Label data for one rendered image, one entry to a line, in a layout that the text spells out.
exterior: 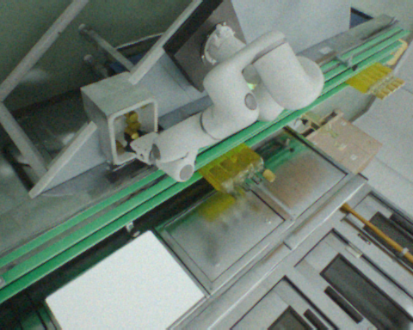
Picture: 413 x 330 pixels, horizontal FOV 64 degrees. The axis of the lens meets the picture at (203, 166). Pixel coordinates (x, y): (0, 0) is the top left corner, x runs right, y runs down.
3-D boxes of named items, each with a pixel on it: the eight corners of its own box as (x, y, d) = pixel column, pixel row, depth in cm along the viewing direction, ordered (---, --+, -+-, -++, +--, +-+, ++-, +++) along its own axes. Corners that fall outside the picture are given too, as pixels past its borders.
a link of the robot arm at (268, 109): (320, 75, 80) (275, 125, 82) (294, 87, 104) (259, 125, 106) (292, 48, 80) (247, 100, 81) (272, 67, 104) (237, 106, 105)
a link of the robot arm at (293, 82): (295, 41, 80) (315, 22, 65) (323, 90, 81) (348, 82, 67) (246, 71, 80) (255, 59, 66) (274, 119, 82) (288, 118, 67)
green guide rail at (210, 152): (176, 157, 125) (190, 170, 122) (176, 155, 125) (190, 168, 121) (391, 39, 211) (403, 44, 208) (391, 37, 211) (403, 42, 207)
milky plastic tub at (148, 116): (101, 152, 115) (115, 168, 111) (93, 101, 98) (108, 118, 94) (143, 132, 124) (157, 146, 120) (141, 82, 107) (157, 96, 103)
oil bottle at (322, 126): (292, 114, 180) (331, 143, 169) (293, 107, 175) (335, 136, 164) (298, 110, 182) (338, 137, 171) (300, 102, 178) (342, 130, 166)
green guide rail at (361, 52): (177, 143, 120) (192, 157, 116) (177, 142, 119) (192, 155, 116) (397, 27, 206) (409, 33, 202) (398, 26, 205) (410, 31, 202)
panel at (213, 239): (40, 302, 106) (95, 399, 92) (38, 298, 104) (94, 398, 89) (236, 173, 150) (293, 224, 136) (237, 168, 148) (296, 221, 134)
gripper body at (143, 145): (150, 172, 103) (131, 156, 109) (175, 157, 108) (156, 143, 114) (145, 152, 98) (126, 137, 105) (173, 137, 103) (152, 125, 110)
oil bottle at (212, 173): (188, 162, 135) (224, 197, 126) (188, 153, 131) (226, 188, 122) (198, 156, 138) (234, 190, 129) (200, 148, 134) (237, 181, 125)
